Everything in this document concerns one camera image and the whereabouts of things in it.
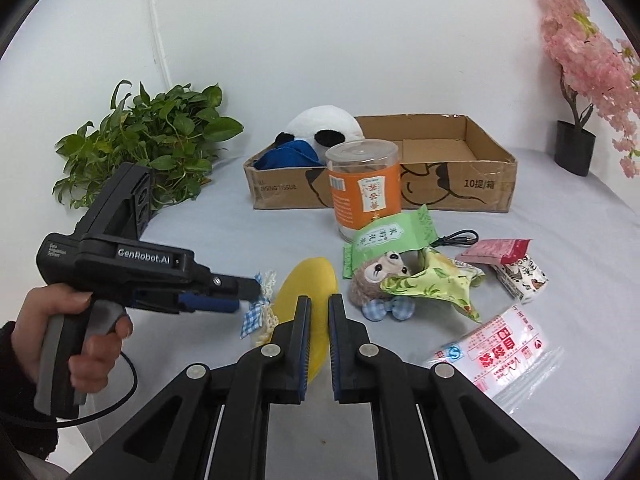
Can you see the brown cardboard box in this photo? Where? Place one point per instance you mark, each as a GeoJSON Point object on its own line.
{"type": "Point", "coordinates": [475, 185]}

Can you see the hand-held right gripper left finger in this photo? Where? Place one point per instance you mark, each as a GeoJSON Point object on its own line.
{"type": "Point", "coordinates": [302, 345]}

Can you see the orange label clear jar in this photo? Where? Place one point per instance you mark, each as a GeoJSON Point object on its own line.
{"type": "Point", "coordinates": [360, 195]}

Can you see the small cow-print carton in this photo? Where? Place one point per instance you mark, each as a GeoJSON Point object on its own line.
{"type": "Point", "coordinates": [522, 277]}

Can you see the pink artificial blossom tree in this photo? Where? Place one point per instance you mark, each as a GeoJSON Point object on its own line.
{"type": "Point", "coordinates": [580, 55]}

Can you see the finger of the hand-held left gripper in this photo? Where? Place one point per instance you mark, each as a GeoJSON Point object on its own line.
{"type": "Point", "coordinates": [210, 304]}
{"type": "Point", "coordinates": [235, 287]}

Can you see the black plant pot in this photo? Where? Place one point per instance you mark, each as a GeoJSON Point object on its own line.
{"type": "Point", "coordinates": [575, 150]}

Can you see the small blue checkered bow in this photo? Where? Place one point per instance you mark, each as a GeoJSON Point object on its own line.
{"type": "Point", "coordinates": [380, 275]}

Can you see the yellow plush toy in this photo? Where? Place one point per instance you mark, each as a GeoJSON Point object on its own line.
{"type": "Point", "coordinates": [305, 280]}

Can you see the light green leaf-print packet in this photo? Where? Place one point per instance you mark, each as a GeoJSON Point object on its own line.
{"type": "Point", "coordinates": [440, 280]}

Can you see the panda plush toy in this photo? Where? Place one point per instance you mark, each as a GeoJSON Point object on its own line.
{"type": "Point", "coordinates": [320, 122]}

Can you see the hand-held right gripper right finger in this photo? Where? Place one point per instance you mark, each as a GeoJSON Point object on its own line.
{"type": "Point", "coordinates": [334, 345]}

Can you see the green tea packet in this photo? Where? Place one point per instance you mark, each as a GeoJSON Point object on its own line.
{"type": "Point", "coordinates": [395, 232]}

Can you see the white wall conduit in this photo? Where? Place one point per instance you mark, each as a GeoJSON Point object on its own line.
{"type": "Point", "coordinates": [159, 45]}

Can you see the blue cloth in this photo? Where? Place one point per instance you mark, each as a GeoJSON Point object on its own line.
{"type": "Point", "coordinates": [290, 157]}

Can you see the person's left forearm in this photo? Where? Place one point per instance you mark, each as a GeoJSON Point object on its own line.
{"type": "Point", "coordinates": [10, 360]}

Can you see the blue gingham lace bow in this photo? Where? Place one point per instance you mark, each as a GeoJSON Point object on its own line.
{"type": "Point", "coordinates": [255, 320]}

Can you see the pink packet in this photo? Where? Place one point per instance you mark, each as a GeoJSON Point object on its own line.
{"type": "Point", "coordinates": [495, 251]}

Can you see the clear red-print plastic bag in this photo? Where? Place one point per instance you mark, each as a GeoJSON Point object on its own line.
{"type": "Point", "coordinates": [500, 355]}

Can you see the green leafy potted plant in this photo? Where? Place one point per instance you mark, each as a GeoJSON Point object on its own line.
{"type": "Point", "coordinates": [165, 130]}

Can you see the person's left hand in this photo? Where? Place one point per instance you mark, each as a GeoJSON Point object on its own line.
{"type": "Point", "coordinates": [95, 360]}

